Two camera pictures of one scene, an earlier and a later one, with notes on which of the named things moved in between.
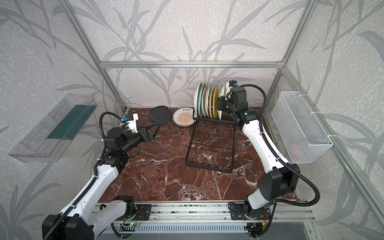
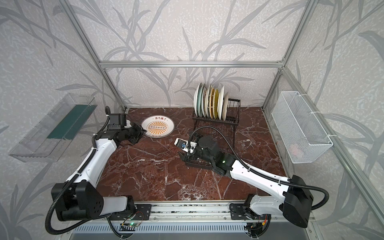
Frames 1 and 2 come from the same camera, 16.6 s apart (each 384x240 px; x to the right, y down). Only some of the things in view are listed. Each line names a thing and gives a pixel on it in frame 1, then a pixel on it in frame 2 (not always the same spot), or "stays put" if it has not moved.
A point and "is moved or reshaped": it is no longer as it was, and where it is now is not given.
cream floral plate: x=207 y=100 stays put
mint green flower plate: x=198 y=95 stays put
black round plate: x=161 y=114 is moved or reshaped
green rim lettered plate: x=195 y=101 stays put
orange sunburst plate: x=183 y=116 to x=158 y=126
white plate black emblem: x=222 y=94 stays put
